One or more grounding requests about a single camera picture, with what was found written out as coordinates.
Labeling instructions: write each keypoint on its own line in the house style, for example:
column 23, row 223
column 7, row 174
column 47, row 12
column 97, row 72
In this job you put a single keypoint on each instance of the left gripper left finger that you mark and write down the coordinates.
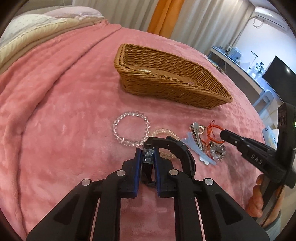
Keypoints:
column 91, row 211

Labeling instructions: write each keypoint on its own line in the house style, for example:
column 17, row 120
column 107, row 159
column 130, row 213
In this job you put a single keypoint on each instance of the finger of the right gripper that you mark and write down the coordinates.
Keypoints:
column 235, row 139

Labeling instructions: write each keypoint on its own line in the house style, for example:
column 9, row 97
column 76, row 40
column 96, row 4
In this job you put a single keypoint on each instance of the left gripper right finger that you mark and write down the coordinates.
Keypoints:
column 203, row 210

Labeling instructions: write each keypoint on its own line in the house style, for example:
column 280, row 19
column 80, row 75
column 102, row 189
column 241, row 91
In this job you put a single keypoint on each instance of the light blue hair clip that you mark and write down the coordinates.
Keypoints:
column 191, row 144

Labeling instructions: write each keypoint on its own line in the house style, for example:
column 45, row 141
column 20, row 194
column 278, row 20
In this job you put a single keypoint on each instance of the black watch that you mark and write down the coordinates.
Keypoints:
column 175, row 147

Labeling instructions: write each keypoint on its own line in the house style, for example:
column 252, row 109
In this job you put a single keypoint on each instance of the right hand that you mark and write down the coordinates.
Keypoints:
column 255, row 203

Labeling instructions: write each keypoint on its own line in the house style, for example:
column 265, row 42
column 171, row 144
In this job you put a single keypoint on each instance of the white desk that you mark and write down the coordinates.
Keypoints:
column 259, row 95

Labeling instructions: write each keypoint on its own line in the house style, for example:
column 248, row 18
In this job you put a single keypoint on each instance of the white flower vase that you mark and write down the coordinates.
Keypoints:
column 259, row 68

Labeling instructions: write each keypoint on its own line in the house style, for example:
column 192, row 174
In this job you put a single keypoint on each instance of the black television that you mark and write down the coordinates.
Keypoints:
column 282, row 79

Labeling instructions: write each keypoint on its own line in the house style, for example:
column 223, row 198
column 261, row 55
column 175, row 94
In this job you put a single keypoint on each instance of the white desk lamp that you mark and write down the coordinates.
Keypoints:
column 255, row 56

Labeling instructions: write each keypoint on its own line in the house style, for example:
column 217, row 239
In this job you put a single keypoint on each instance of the items on bed corner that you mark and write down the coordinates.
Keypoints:
column 216, row 66

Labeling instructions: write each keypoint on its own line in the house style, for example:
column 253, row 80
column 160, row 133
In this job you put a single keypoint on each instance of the pink bed blanket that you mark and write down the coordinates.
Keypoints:
column 58, row 104

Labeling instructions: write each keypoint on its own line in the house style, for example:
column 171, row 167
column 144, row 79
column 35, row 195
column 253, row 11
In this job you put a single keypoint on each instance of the brown wicker basket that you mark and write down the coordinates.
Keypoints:
column 150, row 72

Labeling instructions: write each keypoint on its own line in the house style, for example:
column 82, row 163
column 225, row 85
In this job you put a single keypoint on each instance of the beige grey curtains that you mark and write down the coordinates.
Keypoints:
column 201, row 24

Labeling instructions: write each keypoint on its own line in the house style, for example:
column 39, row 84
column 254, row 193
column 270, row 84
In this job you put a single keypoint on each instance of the white air conditioner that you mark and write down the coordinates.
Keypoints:
column 270, row 17

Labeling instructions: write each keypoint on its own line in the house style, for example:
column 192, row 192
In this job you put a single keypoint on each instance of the orange curtain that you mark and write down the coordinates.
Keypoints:
column 165, row 17

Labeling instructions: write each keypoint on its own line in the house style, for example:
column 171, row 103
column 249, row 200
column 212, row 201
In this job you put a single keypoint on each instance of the beige quilt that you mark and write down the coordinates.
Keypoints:
column 23, row 43

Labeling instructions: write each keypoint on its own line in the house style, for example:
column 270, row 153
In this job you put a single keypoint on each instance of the white dotted pillow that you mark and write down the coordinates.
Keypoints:
column 23, row 23

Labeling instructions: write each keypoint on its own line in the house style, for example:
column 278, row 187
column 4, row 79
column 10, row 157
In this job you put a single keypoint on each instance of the lilac pillow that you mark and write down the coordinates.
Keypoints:
column 76, row 12

